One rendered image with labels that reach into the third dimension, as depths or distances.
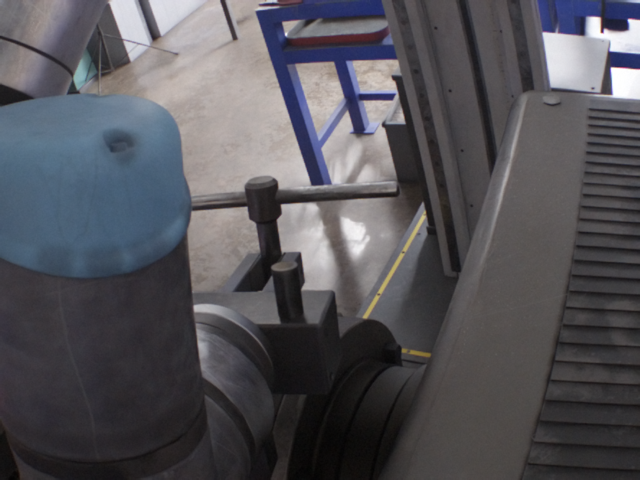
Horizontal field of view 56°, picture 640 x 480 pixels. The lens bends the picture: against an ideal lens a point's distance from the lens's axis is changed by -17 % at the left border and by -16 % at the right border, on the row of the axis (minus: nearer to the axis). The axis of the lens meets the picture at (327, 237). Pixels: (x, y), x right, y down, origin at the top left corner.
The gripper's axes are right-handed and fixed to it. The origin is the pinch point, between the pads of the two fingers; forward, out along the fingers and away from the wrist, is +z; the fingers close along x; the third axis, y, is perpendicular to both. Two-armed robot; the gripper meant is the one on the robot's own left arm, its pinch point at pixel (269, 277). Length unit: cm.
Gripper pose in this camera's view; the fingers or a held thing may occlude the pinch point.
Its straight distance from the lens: 53.2
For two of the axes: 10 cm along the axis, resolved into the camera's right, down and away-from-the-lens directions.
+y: -1.1, -9.4, -3.1
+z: 1.7, -3.3, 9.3
